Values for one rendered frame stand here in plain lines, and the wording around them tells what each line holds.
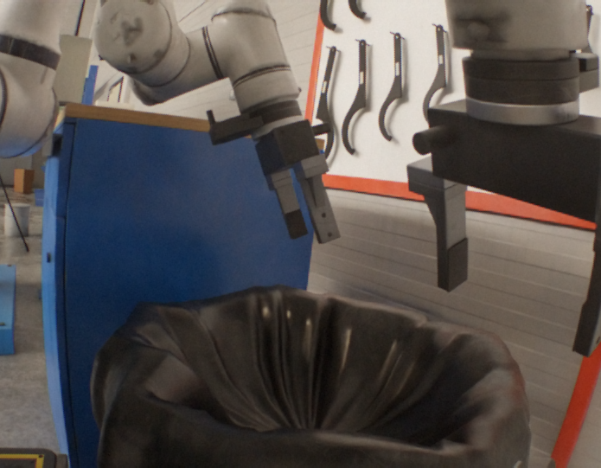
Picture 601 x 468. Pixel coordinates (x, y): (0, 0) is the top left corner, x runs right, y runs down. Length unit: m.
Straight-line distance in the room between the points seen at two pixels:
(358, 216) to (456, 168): 1.52
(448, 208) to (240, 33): 0.39
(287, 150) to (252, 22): 0.19
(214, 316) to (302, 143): 0.28
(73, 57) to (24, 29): 2.00
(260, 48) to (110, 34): 0.22
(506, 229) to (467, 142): 1.12
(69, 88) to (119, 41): 2.22
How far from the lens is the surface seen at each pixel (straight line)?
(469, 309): 1.48
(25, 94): 0.73
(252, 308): 0.69
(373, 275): 1.75
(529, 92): 0.25
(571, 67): 0.26
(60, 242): 0.82
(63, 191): 0.81
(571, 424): 1.35
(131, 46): 0.48
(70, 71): 2.72
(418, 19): 1.75
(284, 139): 0.55
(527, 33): 0.24
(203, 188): 0.87
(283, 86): 0.59
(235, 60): 0.61
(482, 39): 0.25
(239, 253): 0.93
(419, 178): 0.34
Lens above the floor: 0.84
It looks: 6 degrees down
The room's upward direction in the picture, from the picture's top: 7 degrees clockwise
